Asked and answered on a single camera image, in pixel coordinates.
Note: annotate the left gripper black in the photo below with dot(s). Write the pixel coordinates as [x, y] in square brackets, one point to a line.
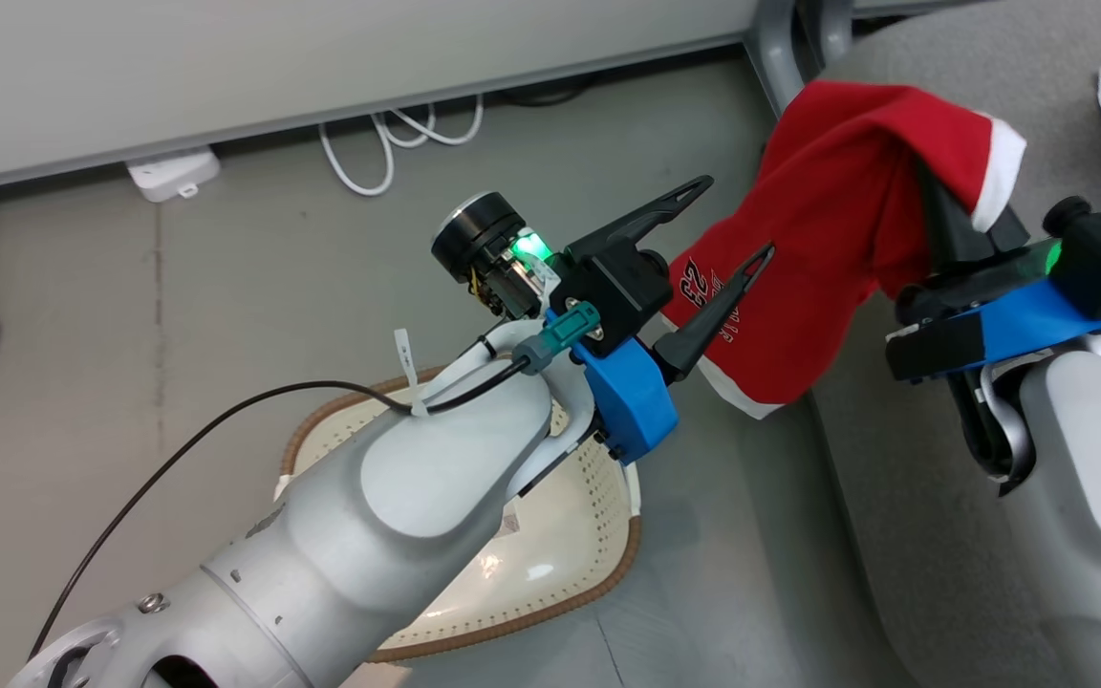
[617, 287]

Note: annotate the red jersey with number print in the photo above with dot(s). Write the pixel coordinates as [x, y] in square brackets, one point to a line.
[828, 191]

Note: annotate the left white grey robot arm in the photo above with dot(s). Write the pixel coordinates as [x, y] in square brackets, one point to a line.
[398, 516]

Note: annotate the right white grey robot arm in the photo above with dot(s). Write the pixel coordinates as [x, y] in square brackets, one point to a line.
[1095, 497]

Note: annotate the white perforated laundry basket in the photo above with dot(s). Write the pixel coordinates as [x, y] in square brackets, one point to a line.
[560, 554]

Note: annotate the grey fabric sofa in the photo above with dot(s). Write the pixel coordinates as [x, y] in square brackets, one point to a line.
[904, 497]

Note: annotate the white power adapter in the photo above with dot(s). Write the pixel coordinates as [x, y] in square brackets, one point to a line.
[173, 174]

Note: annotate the right wrist blue camera mount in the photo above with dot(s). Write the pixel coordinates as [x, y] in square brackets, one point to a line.
[1028, 320]

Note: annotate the wrist blue camera mount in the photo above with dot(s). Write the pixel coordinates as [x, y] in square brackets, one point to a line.
[632, 401]
[1028, 320]

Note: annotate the left wrist blue camera mount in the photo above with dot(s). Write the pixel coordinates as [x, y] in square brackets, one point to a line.
[632, 401]

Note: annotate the grey metal frame leg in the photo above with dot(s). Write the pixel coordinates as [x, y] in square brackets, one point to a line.
[832, 29]
[772, 48]

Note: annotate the white panel with grey frame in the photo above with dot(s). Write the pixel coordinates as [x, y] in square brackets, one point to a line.
[226, 67]

